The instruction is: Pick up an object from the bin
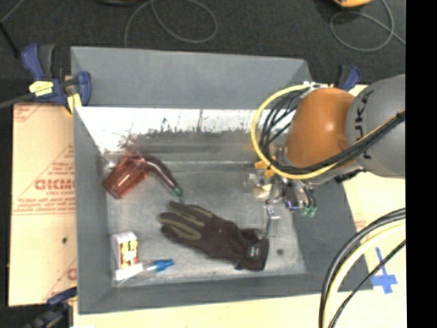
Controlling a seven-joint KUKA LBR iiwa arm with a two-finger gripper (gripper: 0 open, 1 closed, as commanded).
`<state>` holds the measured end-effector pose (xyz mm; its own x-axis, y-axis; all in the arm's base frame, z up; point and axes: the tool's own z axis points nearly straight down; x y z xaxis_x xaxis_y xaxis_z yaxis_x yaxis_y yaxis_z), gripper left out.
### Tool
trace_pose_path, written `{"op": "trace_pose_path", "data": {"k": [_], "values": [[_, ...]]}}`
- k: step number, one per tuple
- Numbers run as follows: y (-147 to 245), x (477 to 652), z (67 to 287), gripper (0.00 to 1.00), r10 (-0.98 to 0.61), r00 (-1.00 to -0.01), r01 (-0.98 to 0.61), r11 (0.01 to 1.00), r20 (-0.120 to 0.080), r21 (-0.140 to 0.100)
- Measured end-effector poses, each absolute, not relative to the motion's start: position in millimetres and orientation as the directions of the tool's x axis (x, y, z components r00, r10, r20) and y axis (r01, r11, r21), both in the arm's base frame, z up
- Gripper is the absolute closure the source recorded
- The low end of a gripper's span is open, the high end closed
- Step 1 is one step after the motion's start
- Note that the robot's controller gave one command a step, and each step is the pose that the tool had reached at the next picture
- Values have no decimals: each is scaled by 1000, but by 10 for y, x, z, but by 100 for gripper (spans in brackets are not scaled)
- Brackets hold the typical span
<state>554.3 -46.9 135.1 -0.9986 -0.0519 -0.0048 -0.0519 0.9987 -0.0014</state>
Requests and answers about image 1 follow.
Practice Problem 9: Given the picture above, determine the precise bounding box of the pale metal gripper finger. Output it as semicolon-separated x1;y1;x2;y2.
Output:
266;207;282;238
243;172;272;193

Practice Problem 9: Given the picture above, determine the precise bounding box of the dark brown glove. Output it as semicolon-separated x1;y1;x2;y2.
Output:
158;200;270;272

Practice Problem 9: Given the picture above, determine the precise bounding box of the dark red curved tube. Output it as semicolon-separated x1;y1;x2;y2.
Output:
136;153;186;205

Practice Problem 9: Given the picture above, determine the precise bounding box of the grey metal bin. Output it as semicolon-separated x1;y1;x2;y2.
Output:
70;46;373;314

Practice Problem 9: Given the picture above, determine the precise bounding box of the red translucent plastic cup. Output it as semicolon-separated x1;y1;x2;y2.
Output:
102;153;154;200

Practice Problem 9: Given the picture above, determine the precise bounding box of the white tube with blue cap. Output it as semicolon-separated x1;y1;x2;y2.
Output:
113;258;175;282

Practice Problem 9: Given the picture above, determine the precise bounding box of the small white red yellow box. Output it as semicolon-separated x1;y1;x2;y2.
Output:
109;230;141;271

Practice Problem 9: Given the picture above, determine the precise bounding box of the brown cardboard board red print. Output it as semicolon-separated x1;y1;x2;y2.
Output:
7;102;79;308

